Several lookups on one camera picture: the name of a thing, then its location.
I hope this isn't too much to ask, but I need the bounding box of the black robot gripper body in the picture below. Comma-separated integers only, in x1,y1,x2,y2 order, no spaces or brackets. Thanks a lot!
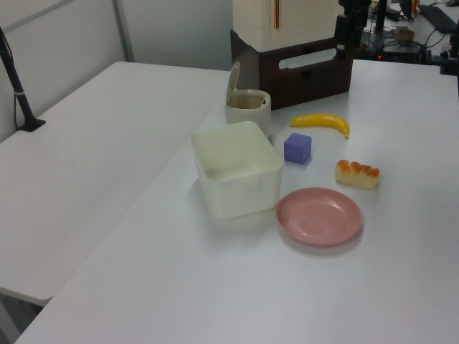
339,0,371,26

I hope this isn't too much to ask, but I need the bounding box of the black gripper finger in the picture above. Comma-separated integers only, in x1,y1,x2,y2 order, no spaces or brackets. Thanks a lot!
348,19,364,49
334,15,349,59

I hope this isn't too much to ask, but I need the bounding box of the beige small trash can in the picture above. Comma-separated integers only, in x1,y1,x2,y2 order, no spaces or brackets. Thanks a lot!
224,60,273,140

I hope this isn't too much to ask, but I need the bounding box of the black monitor stand pole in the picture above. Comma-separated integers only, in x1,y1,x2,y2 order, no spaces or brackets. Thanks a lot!
373,0,388,35

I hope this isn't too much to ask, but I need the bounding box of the black device red light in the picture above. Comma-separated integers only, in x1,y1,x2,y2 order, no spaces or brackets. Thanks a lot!
376,42,421,64

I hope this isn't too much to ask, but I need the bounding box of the dark brown drawer box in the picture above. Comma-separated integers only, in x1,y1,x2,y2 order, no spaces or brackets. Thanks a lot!
229,28,354,112

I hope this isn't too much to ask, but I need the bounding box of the black keyboard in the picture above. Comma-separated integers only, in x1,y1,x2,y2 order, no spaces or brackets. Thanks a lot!
418,4,457,32

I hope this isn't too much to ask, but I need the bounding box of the yellow toy banana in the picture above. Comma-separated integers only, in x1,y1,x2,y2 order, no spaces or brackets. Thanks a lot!
289,113,351,140

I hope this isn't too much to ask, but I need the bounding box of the black clamp stand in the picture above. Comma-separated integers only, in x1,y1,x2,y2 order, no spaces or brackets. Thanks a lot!
436,24,459,76

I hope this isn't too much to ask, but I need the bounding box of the purple cube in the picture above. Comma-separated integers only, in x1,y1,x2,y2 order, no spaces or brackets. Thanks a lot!
283,133,312,166

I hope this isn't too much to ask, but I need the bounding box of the toy bread slice loaf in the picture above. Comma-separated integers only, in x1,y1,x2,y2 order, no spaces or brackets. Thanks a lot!
334,159,382,190

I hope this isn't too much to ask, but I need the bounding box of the pink plate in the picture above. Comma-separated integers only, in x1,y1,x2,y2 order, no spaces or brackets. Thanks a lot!
275,187,364,248

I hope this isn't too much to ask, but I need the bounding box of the white plastic storage box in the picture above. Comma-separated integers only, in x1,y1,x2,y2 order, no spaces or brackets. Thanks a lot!
190,120,285,221

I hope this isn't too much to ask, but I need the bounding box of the cream toy cabinet orange handle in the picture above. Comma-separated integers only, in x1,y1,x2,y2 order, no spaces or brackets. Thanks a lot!
232,0,342,52

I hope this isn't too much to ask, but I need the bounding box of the black camera stand pole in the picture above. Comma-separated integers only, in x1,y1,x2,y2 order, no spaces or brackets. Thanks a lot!
0,27,47,132

